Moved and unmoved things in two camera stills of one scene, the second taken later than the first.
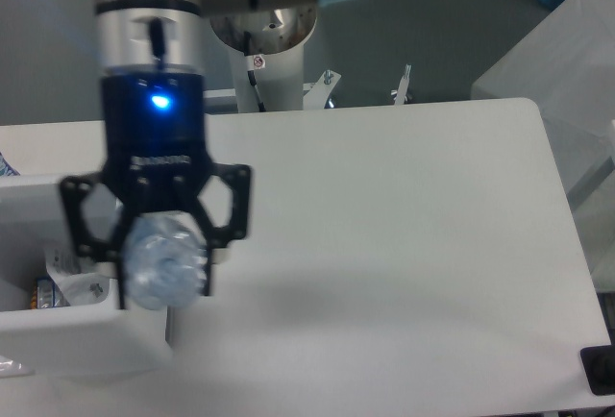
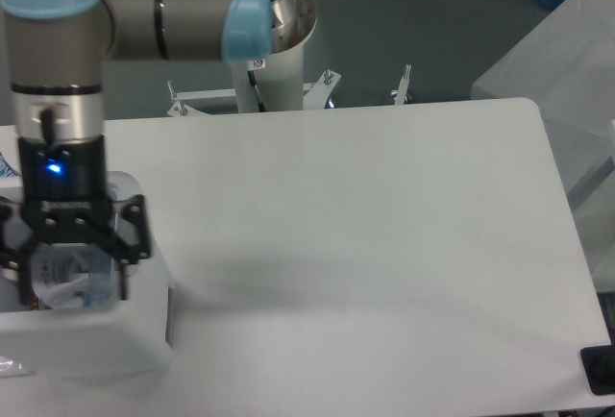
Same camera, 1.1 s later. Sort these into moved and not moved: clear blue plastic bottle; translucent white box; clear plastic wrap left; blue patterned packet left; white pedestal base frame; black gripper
Moved: clear blue plastic bottle; black gripper
Not moved: clear plastic wrap left; blue patterned packet left; translucent white box; white pedestal base frame
